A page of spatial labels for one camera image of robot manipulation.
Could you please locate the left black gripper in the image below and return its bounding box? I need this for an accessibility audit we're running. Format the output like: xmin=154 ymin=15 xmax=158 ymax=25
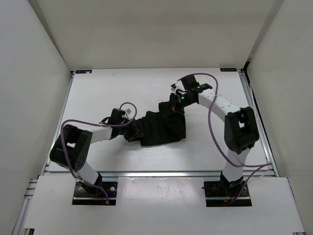
xmin=117 ymin=117 xmax=146 ymax=142

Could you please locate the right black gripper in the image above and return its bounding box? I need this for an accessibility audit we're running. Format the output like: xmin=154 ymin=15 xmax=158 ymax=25
xmin=163 ymin=93 xmax=195 ymax=120

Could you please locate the black pleated skirt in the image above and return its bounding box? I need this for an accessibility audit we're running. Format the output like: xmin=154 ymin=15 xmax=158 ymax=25
xmin=136 ymin=101 xmax=186 ymax=146

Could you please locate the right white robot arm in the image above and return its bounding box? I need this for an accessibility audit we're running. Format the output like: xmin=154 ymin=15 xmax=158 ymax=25
xmin=170 ymin=73 xmax=259 ymax=196

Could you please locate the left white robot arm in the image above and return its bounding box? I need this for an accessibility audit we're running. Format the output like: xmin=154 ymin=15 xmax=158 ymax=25
xmin=49 ymin=108 xmax=144 ymax=196

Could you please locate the right blue corner label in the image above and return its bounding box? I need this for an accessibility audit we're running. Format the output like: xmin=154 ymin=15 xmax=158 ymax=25
xmin=220 ymin=68 xmax=237 ymax=72

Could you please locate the blue corner label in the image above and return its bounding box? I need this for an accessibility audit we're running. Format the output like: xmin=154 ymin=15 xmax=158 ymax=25
xmin=75 ymin=70 xmax=92 ymax=74
xmin=220 ymin=68 xmax=237 ymax=72

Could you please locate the left blue corner label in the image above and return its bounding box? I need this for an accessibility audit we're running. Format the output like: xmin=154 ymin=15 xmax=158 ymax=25
xmin=75 ymin=70 xmax=92 ymax=74

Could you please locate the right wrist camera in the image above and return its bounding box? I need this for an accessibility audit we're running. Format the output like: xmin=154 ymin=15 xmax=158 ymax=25
xmin=171 ymin=83 xmax=185 ymax=96

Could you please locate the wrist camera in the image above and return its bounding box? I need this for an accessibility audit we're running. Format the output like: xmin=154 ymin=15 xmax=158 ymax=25
xmin=171 ymin=83 xmax=185 ymax=96
xmin=125 ymin=109 xmax=132 ymax=117

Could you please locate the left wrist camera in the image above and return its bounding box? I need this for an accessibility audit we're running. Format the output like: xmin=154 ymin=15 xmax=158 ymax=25
xmin=125 ymin=109 xmax=132 ymax=117

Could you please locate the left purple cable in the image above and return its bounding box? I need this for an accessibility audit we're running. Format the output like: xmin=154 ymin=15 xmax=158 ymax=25
xmin=60 ymin=102 xmax=137 ymax=204

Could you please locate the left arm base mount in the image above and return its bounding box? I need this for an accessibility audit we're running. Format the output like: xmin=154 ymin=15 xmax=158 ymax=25
xmin=72 ymin=176 xmax=118 ymax=206

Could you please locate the front aluminium frame rail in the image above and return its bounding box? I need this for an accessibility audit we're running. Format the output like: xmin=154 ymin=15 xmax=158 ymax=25
xmin=44 ymin=171 xmax=228 ymax=179

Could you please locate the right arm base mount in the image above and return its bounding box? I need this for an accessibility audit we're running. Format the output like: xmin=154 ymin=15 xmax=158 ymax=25
xmin=202 ymin=177 xmax=252 ymax=208

